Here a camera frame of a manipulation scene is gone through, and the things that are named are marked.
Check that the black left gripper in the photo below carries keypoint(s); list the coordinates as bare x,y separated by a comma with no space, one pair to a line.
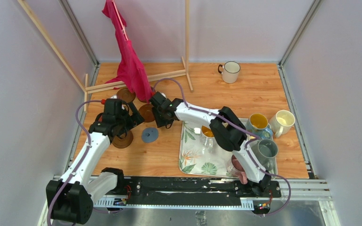
133,120

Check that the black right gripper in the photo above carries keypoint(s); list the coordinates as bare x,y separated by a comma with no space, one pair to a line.
161,123

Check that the dark wooden coaster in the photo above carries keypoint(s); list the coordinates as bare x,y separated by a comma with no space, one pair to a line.
146,112

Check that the blue coaster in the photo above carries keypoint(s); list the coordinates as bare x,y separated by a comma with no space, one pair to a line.
149,135

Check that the plain dark brown coaster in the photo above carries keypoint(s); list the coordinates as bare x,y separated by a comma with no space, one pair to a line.
123,141

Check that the ringed brown coaster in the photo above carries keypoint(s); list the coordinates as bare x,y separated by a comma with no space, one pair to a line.
126,95

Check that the floral white serving tray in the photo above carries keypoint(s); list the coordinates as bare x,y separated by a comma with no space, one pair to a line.
201,155

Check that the white enamel mug black rim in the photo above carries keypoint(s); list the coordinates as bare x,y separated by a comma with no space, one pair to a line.
229,71

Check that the cream white mug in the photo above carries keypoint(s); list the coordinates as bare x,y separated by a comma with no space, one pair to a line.
282,122

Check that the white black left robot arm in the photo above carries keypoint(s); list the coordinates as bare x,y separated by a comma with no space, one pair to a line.
72,197

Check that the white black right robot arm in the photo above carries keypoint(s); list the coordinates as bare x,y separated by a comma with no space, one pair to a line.
229,133

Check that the magenta cloth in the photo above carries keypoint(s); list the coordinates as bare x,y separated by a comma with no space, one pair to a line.
131,70

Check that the glass mug yellow inside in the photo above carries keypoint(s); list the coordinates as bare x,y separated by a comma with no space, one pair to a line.
207,140

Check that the wooden drying rack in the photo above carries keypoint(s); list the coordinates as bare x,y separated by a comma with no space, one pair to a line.
86,89

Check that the pink ceramic mug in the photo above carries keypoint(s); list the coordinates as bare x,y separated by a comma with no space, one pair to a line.
238,170

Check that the blue mug yellow inside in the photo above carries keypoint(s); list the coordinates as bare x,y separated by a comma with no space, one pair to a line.
259,125

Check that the grey ceramic mug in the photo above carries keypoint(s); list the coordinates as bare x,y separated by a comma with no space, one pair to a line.
265,151

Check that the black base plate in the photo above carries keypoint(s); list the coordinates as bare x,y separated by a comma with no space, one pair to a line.
160,192

